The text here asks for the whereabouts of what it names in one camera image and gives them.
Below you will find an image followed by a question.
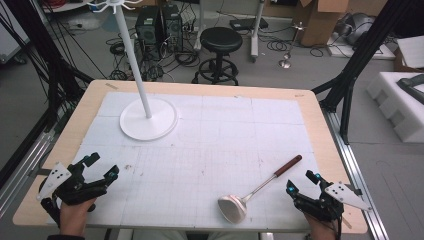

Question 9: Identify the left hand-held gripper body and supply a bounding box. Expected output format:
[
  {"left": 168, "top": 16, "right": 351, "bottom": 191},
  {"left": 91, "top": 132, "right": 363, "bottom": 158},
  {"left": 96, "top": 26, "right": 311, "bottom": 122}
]
[{"left": 35, "top": 161, "right": 108, "bottom": 228}]

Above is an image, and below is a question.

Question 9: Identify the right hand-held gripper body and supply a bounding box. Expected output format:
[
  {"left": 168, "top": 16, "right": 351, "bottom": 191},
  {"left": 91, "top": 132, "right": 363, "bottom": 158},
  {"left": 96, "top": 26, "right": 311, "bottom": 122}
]
[{"left": 294, "top": 181, "right": 373, "bottom": 223}]

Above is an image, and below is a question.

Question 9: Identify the white rack stand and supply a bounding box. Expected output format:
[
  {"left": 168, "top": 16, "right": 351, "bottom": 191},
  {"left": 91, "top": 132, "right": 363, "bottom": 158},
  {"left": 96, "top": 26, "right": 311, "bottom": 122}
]
[{"left": 87, "top": 0, "right": 180, "bottom": 142}]

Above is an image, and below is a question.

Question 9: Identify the steel ladle with wooden handle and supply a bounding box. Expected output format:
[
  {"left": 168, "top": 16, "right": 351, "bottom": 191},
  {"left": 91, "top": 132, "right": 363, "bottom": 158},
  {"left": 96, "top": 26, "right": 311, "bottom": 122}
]
[{"left": 217, "top": 154, "right": 304, "bottom": 225}]

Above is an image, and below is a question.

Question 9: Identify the person's right hand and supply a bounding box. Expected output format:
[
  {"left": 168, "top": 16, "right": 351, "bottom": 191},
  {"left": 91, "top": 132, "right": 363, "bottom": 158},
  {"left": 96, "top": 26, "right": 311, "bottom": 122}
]
[{"left": 303, "top": 213, "right": 338, "bottom": 240}]

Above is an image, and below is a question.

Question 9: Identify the person's left hand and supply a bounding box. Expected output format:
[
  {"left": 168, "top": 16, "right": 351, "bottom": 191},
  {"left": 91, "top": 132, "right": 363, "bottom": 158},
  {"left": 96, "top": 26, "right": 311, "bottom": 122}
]
[{"left": 59, "top": 197, "right": 98, "bottom": 238}]

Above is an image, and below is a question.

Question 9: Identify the white grid mat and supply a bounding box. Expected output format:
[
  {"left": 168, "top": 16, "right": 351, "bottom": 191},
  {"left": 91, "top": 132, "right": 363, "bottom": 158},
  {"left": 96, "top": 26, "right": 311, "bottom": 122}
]
[{"left": 46, "top": 91, "right": 330, "bottom": 232}]

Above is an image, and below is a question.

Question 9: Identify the white foam block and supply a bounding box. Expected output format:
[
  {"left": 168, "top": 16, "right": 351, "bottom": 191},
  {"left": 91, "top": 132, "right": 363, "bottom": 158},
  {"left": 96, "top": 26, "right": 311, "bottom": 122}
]
[{"left": 366, "top": 71, "right": 424, "bottom": 145}]

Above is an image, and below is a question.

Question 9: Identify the silver metal floor stand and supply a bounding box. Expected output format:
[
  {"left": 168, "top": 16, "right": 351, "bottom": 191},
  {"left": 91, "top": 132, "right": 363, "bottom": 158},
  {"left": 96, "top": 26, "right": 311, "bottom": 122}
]
[{"left": 278, "top": 21, "right": 308, "bottom": 70}]

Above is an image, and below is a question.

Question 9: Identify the dark grey curved part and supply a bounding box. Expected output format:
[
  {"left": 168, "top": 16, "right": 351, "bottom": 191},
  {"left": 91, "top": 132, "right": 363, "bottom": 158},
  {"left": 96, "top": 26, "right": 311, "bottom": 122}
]
[{"left": 396, "top": 73, "right": 424, "bottom": 106}]

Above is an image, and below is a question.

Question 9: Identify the black computer tower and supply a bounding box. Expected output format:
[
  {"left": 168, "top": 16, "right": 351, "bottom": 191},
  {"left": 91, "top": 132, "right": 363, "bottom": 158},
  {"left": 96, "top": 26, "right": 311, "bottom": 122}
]
[
  {"left": 161, "top": 3, "right": 185, "bottom": 53},
  {"left": 134, "top": 5, "right": 165, "bottom": 55}
]

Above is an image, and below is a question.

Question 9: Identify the brown cardboard box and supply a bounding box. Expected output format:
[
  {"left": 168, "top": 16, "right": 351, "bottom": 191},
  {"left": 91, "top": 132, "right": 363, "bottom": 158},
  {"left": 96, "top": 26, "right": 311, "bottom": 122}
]
[{"left": 293, "top": 0, "right": 352, "bottom": 48}]

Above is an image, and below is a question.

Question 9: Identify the grey round device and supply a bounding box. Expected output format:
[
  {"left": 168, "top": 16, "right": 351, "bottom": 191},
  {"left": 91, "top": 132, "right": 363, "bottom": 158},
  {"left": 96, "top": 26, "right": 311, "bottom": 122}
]
[{"left": 335, "top": 12, "right": 377, "bottom": 47}]

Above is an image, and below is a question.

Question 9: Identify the white stand leg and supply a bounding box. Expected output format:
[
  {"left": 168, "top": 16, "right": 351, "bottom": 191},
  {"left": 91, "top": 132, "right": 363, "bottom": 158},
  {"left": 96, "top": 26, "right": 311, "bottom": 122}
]
[
  {"left": 249, "top": 0, "right": 268, "bottom": 63},
  {"left": 194, "top": 0, "right": 207, "bottom": 52}
]

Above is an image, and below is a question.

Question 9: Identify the white box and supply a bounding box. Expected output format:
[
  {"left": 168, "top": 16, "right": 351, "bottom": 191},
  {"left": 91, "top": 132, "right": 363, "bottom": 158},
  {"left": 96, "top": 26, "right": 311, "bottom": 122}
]
[{"left": 396, "top": 34, "right": 424, "bottom": 70}]

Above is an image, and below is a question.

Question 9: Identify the black round stool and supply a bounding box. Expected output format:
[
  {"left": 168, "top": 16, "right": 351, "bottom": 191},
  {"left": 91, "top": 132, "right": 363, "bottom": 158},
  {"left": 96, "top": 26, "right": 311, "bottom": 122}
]
[{"left": 191, "top": 26, "right": 245, "bottom": 87}]

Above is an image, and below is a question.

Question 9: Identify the black flat floor device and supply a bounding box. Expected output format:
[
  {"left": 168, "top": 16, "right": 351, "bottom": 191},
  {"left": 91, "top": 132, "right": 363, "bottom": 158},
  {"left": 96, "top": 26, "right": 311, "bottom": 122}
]
[{"left": 229, "top": 16, "right": 270, "bottom": 32}]

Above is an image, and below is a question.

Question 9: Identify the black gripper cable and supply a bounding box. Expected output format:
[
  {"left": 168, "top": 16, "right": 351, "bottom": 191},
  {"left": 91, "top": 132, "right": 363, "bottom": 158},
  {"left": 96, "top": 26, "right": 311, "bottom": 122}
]
[{"left": 334, "top": 215, "right": 345, "bottom": 240}]

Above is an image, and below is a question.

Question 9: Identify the aluminium rail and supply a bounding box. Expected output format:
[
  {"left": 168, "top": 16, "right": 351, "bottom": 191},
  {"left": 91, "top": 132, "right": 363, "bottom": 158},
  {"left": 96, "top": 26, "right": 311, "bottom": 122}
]
[
  {"left": 0, "top": 130, "right": 57, "bottom": 219},
  {"left": 321, "top": 105, "right": 392, "bottom": 240}
]

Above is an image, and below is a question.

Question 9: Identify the black metal frame strut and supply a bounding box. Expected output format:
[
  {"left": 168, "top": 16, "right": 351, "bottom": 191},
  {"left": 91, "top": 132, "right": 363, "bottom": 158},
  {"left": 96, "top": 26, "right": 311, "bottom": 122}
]
[
  {"left": 311, "top": 0, "right": 415, "bottom": 146},
  {"left": 0, "top": 0, "right": 95, "bottom": 189}
]

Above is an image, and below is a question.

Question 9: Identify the tangle of black floor cables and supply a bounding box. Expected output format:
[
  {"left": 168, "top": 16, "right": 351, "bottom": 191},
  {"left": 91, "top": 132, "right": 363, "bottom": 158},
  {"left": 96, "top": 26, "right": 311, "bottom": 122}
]
[{"left": 105, "top": 28, "right": 202, "bottom": 83}]

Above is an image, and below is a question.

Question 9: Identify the black coiled floor cable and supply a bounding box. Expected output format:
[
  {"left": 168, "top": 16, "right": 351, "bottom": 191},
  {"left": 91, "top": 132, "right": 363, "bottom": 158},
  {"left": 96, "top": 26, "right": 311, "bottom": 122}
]
[{"left": 259, "top": 31, "right": 325, "bottom": 58}]

